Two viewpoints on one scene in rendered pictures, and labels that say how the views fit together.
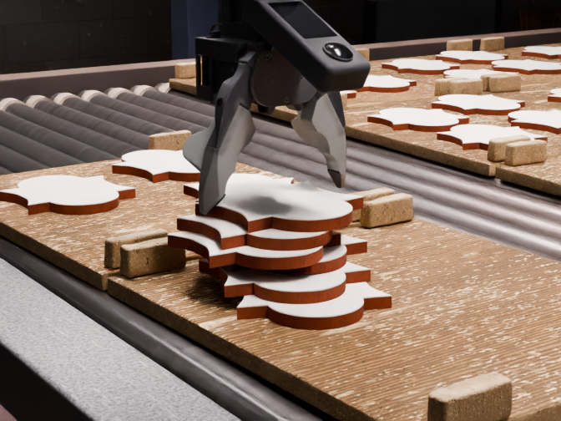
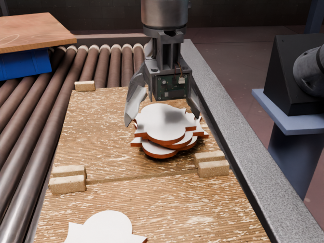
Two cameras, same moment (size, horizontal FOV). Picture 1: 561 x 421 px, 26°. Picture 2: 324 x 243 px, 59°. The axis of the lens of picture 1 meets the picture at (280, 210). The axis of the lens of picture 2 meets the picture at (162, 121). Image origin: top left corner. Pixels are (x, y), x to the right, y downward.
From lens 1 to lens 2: 1.47 m
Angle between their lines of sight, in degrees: 127
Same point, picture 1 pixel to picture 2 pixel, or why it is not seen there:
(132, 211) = not seen: outside the picture
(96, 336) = (237, 149)
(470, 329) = not seen: hidden behind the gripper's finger
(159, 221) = (180, 227)
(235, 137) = not seen: hidden behind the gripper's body
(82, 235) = (233, 220)
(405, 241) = (88, 157)
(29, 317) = (262, 169)
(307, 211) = (161, 108)
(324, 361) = (184, 104)
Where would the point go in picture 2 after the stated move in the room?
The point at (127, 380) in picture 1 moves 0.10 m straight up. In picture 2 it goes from (232, 126) to (238, 91)
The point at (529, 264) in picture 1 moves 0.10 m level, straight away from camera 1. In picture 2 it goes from (73, 128) to (35, 147)
